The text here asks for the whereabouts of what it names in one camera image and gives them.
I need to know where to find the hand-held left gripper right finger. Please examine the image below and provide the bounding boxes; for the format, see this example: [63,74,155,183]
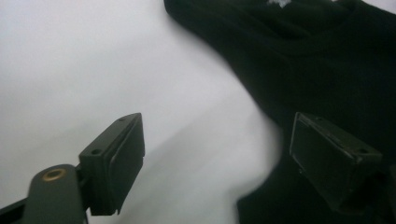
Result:
[289,111,384,216]

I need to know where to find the black garment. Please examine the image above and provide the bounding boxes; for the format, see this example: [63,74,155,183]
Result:
[163,0,396,224]

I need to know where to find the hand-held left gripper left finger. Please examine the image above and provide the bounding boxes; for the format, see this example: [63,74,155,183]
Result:
[78,112,147,217]

